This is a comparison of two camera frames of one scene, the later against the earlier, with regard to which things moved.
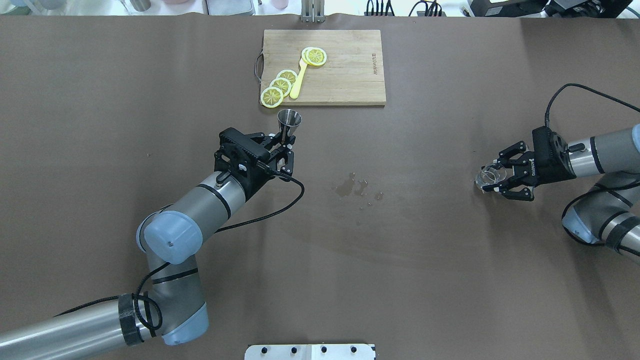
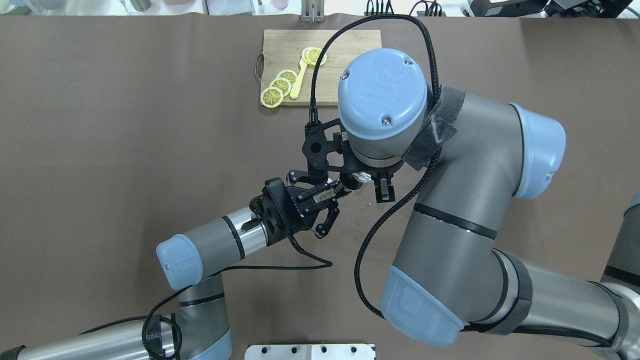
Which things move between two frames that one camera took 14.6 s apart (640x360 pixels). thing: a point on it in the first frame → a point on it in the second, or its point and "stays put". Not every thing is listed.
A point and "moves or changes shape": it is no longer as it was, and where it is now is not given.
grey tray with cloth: [230, 7] stays put
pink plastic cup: [280, 4] stays put
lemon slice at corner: [271, 97] stays put
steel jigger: [288, 120] → [349, 181]
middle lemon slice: [283, 84] stays put
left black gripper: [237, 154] → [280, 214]
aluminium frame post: [312, 11] stays put
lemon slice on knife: [314, 56] stays put
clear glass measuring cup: [489, 174] moves or changes shape
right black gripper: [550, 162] → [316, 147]
